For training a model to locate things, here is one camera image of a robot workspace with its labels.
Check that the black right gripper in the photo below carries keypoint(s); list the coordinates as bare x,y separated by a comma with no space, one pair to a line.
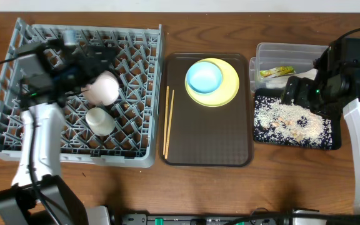
304,85

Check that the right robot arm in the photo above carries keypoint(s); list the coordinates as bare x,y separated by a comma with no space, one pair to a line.
351,114

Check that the white napkin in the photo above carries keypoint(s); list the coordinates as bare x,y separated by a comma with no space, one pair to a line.
280,82

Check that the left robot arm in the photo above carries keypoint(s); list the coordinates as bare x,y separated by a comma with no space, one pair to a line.
38,194

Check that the grey dishwasher rack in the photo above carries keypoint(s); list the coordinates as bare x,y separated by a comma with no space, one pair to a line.
136,110

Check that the green snack wrapper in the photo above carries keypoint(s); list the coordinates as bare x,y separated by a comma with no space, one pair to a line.
277,72

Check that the pink cup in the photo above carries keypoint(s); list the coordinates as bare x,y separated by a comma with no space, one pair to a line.
103,91

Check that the wooden chopstick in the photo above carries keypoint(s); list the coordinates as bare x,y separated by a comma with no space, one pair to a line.
169,125
166,120

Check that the yellow plate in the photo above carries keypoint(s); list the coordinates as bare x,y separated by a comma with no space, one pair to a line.
226,91

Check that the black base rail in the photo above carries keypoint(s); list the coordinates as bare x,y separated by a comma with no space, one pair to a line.
260,216

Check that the dark brown serving tray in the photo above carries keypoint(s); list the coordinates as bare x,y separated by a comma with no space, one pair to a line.
208,136

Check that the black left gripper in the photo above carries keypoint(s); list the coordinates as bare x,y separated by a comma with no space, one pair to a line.
92,65

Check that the clear plastic waste bin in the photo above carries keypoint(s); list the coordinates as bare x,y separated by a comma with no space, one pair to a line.
271,55

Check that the black waste tray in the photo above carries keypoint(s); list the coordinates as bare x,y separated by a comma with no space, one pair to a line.
292,143

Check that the small white cup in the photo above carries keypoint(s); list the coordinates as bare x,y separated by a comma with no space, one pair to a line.
100,122

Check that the light blue bowl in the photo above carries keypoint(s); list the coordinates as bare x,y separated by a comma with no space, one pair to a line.
204,77

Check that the pile of rice grains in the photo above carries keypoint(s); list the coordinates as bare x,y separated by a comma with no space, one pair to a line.
292,123

